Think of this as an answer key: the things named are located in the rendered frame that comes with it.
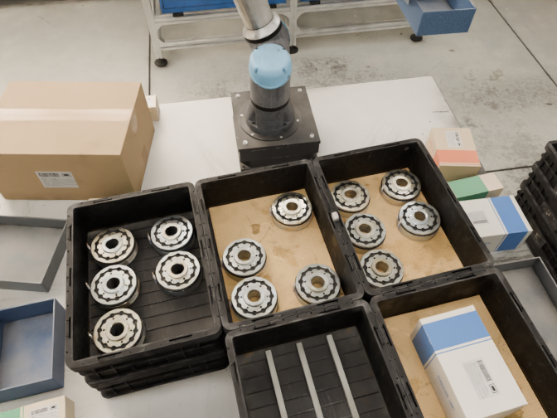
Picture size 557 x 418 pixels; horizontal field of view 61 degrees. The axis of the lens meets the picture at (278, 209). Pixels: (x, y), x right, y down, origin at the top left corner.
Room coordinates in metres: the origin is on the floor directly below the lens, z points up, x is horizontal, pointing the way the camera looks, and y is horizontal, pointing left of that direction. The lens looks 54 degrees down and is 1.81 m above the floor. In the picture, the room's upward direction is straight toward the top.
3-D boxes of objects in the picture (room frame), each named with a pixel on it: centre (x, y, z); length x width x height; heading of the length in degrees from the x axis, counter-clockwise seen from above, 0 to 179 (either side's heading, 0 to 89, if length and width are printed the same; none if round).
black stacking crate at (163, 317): (0.51, 0.30, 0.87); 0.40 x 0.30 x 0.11; 14
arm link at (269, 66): (1.09, 0.02, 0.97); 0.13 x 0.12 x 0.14; 0
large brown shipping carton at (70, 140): (1.00, 0.62, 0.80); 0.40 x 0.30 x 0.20; 89
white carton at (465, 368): (0.30, -0.37, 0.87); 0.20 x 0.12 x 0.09; 15
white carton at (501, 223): (0.73, -0.56, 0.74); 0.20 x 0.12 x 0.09; 98
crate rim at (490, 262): (0.66, -0.28, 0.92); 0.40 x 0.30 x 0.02; 14
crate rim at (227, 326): (0.58, 0.01, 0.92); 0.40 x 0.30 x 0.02; 14
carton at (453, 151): (1.00, -0.54, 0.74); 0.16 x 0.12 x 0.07; 178
